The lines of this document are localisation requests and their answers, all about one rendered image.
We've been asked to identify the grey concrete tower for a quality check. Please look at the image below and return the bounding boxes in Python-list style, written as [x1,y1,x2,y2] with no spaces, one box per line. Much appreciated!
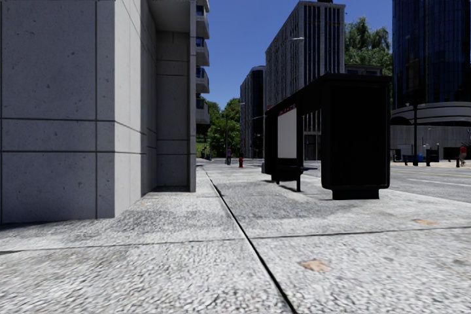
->
[264,0,346,162]

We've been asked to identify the trees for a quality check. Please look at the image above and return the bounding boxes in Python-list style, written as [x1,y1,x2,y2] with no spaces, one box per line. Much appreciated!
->
[196,97,242,158]
[344,16,393,77]

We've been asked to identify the dark glass building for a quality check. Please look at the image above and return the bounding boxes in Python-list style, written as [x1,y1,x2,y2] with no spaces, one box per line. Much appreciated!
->
[239,65,266,160]

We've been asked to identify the pale concrete building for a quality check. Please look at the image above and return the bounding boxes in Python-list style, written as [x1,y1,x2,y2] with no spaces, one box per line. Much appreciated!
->
[0,0,211,225]

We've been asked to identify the black bus shelter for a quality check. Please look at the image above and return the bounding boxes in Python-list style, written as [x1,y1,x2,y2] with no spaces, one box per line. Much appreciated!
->
[264,73,393,201]

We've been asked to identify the glass tower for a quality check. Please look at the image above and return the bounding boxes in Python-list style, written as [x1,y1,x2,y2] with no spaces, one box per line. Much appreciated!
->
[390,0,471,161]

